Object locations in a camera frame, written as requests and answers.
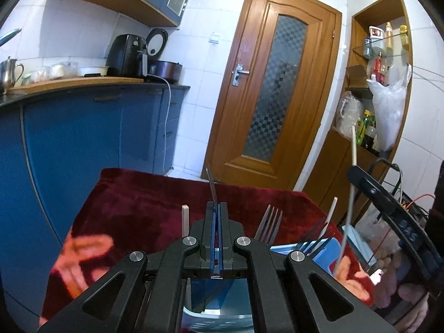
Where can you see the steel table knife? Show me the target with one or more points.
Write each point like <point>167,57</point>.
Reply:
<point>212,187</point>

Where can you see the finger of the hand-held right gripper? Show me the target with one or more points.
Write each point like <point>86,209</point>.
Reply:
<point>371,184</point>

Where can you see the blue base cabinets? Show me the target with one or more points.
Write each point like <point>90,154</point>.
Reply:
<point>86,145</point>

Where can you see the rice cooker with open lid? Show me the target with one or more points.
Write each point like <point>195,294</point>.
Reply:
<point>166,71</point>

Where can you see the yellow cap bottle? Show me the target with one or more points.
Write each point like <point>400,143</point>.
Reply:
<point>402,36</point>

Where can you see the white dish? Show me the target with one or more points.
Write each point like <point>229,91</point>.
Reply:
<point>92,71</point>

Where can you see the wooden cutting board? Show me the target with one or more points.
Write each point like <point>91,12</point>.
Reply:
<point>69,82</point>

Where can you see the wooden door with glass panel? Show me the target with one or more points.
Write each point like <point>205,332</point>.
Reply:
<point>225,128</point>

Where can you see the white light switch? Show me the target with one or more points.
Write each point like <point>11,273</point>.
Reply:
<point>215,38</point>

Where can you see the clear bag with containers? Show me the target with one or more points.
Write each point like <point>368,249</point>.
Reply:
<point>348,114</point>

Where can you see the white and blue chopsticks box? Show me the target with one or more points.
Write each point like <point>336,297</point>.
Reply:
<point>327,251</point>

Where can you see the cardboard box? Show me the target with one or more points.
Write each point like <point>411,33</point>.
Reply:
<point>355,76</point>

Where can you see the red and pink floral blanket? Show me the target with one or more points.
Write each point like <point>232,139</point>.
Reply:
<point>138,208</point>

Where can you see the light blue plastic container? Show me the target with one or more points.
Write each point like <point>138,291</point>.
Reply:
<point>357,242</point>

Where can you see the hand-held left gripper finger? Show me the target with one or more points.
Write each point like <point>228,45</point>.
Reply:
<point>213,242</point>
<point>222,242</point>

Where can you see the white chopstick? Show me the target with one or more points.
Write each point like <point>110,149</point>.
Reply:
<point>331,215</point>
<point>185,220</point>

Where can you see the wooden alcove shelf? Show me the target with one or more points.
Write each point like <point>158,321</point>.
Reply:
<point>322,173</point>

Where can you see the small steel fork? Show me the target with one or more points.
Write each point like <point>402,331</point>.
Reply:
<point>312,242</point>

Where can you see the large steel fork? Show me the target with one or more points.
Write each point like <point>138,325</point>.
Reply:
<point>269,229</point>

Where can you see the green bottle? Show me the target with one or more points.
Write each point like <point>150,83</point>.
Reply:
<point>367,128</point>

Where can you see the steel kettle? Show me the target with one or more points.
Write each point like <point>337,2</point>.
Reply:
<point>8,73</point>

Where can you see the black air fryer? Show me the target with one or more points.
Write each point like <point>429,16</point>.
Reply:
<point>125,55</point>

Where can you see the red sauce bottle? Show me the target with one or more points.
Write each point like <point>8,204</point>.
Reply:
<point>379,69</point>

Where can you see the white plastic bag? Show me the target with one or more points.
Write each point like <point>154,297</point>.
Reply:
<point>390,111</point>

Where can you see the person's right hand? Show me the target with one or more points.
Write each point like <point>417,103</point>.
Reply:
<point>386,284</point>

